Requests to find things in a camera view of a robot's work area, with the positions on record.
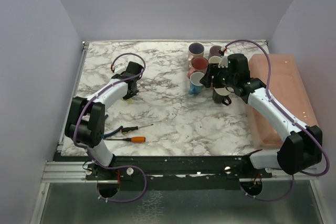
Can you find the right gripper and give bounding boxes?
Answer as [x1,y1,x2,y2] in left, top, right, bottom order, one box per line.
[200,62,237,88]

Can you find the blue mug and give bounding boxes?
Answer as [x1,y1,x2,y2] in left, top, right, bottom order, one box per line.
[188,72,204,95]

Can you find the pink spectrum mug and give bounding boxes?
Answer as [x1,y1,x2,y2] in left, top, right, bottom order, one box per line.
[187,57,208,78]

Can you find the black mug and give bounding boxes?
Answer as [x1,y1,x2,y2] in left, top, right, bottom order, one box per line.
[212,88,232,106]

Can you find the light green mug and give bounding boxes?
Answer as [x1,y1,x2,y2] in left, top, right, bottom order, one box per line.
[208,56,222,71]

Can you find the purple mug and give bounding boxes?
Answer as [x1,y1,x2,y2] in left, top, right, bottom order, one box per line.
[208,45,223,58]

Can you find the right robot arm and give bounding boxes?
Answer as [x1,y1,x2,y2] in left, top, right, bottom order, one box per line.
[200,54,322,177]

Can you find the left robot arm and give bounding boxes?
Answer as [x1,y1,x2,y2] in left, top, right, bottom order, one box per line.
[65,61,145,179]

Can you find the pink storage bin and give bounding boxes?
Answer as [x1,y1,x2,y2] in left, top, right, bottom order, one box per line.
[245,54,318,149]

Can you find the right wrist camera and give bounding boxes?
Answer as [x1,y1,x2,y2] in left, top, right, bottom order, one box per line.
[218,47,228,68]

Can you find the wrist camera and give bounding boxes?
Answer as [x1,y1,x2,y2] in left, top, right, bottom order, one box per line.
[111,63,127,74]
[218,47,228,68]

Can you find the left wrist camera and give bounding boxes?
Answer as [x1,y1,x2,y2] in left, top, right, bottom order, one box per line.
[111,63,127,74]

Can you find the black handled screwdriver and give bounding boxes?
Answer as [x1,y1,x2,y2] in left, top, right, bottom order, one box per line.
[120,124,153,134]

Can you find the orange handled screwdriver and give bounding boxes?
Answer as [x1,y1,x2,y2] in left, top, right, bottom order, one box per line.
[105,136,146,143]

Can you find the blue handled pliers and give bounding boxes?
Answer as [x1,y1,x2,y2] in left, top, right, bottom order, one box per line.
[103,125,123,139]

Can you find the black mounting base plate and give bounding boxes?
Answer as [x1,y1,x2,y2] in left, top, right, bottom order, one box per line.
[52,150,274,190]

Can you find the aluminium rail frame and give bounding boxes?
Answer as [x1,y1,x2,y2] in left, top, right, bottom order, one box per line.
[32,40,321,223]

